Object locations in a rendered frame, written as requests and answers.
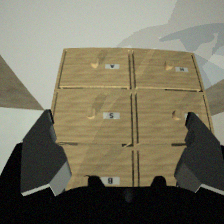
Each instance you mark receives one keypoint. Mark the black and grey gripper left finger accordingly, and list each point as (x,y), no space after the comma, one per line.
(36,171)

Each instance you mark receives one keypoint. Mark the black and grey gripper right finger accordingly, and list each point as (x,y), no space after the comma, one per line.
(201,165)

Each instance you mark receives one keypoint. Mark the light wooden chest of drawers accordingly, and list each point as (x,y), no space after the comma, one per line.
(132,91)

